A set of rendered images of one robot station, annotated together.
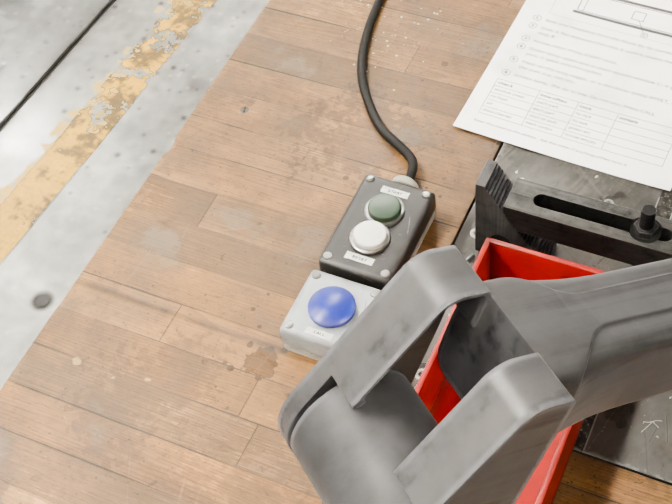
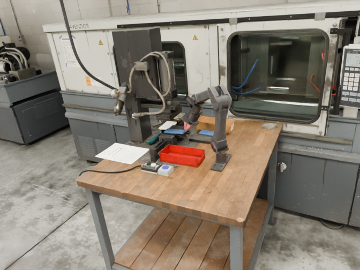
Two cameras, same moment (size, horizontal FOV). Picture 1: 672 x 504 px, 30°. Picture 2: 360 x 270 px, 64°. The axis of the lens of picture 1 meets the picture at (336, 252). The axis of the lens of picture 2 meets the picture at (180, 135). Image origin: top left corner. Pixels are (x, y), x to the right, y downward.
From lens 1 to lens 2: 1.53 m
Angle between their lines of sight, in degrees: 72
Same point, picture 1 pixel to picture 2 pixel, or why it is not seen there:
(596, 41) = (119, 154)
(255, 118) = (119, 182)
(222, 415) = (179, 180)
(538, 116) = (132, 158)
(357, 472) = (224, 97)
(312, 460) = (222, 100)
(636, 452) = not seen: hidden behind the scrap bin
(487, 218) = (155, 154)
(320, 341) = (170, 168)
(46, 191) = not seen: outside the picture
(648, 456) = not seen: hidden behind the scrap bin
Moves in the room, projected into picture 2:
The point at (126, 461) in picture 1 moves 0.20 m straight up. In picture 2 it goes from (186, 188) to (182, 154)
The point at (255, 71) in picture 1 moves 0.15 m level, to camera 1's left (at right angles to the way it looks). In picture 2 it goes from (108, 183) to (104, 200)
